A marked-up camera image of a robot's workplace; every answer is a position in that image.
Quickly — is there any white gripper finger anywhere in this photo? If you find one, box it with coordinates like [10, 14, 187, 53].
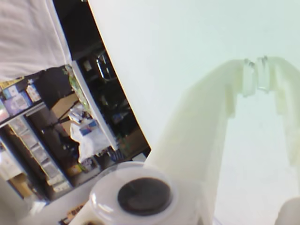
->
[256, 55, 300, 171]
[142, 58, 256, 225]

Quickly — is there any googly eye sticker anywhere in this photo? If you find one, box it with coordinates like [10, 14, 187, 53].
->
[88, 161, 179, 223]

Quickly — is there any white plastic bag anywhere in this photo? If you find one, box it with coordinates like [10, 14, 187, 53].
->
[70, 114, 111, 164]

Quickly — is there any white shelving unit with boxes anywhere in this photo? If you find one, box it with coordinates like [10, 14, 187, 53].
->
[0, 60, 119, 202]

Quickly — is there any brown cardboard box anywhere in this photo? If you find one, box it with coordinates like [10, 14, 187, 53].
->
[50, 93, 82, 122]

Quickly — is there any yellow label sign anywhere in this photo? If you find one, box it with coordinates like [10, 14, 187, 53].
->
[60, 204, 86, 225]

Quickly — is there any yellow poster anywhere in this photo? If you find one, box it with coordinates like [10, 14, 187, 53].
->
[0, 76, 25, 91]

